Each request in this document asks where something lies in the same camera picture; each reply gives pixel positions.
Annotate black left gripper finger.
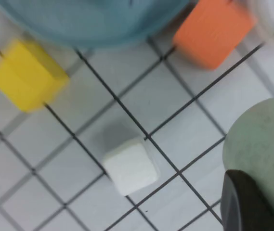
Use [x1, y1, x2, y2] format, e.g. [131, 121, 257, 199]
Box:
[220, 169, 274, 231]

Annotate green plastic cup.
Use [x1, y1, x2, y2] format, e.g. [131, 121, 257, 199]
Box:
[222, 95, 274, 228]

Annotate blue cup stand tray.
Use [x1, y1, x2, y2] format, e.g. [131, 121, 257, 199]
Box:
[0, 0, 193, 50]

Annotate white foam cube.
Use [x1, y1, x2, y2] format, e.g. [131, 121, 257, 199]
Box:
[102, 137, 161, 196]

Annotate white black grid tablecloth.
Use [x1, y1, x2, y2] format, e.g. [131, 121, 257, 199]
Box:
[0, 0, 274, 231]

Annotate orange foam cube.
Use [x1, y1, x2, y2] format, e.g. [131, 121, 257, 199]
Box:
[172, 0, 258, 71]

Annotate white tape roll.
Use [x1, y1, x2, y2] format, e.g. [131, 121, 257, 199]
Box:
[247, 0, 274, 46]

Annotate yellow foam cube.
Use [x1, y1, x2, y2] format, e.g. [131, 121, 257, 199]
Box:
[0, 38, 70, 114]

